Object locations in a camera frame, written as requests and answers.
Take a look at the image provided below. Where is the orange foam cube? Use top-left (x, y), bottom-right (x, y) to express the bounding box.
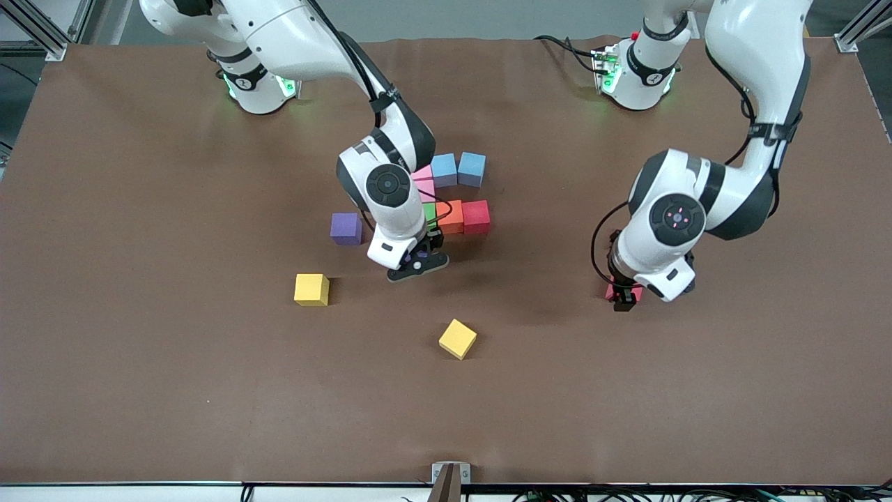
top-left (436, 200), bottom-right (465, 235)

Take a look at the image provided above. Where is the red foam cube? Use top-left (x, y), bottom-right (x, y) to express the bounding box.
top-left (604, 275), bottom-right (645, 305)
top-left (462, 200), bottom-right (491, 236)

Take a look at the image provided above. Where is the yellow foam cube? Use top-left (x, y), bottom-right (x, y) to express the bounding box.
top-left (293, 273), bottom-right (330, 307)
top-left (438, 319), bottom-right (478, 360)

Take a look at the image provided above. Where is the grey metal bracket plate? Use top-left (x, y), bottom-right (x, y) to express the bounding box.
top-left (432, 462), bottom-right (472, 485)

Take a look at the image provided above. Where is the aluminium frame profile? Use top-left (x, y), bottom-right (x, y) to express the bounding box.
top-left (834, 0), bottom-right (892, 54)
top-left (68, 0), bottom-right (96, 44)
top-left (0, 0), bottom-right (68, 62)

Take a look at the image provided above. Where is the black arm base cable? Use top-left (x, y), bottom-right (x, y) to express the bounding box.
top-left (533, 33), bottom-right (603, 74)

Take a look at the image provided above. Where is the blue foam cube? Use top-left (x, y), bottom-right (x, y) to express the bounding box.
top-left (457, 152), bottom-right (487, 188)
top-left (430, 153), bottom-right (459, 189)

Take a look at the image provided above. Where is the large table mat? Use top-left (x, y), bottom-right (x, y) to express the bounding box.
top-left (0, 35), bottom-right (892, 487)

